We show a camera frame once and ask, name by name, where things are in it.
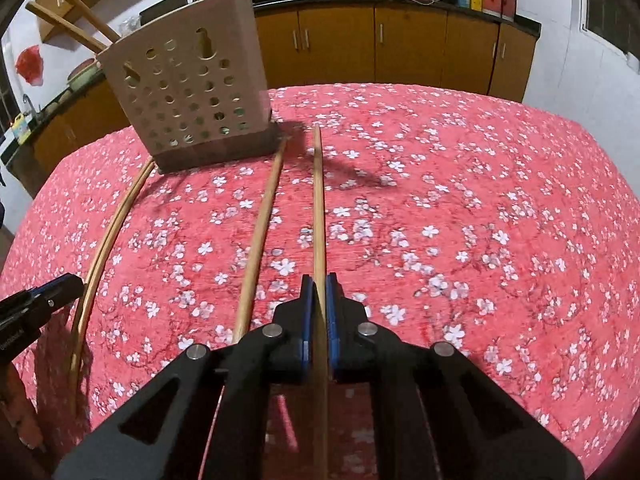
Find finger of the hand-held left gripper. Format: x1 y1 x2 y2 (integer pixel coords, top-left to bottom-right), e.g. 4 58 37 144
0 274 85 333
27 275 76 295

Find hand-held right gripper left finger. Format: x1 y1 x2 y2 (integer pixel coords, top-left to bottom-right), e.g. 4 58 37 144
52 275 315 480

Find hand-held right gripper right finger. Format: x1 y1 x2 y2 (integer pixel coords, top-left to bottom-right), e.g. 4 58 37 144
326 272 586 480

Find beige perforated chopstick holder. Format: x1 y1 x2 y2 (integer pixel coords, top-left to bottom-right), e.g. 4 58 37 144
96 0 282 173

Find person's left hand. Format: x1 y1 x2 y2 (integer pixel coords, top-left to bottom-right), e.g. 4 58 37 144
0 360 46 453

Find red floral tablecloth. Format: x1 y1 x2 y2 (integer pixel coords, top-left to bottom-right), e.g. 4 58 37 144
0 82 640 480

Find green pot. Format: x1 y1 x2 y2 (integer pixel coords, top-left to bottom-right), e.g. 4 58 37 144
67 58 103 92

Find red plastic bag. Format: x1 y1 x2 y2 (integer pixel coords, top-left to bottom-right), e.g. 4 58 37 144
15 45 42 84

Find wooden base cabinets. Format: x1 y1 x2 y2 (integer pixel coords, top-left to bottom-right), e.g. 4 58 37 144
32 0 541 171

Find dark cutting board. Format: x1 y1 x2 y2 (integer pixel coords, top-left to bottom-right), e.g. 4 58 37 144
140 0 188 26

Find black kitchen countertop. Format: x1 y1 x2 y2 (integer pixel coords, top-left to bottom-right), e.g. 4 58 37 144
0 0 543 161

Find barred window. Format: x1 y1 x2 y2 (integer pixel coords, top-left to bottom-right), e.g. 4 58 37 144
580 0 640 68

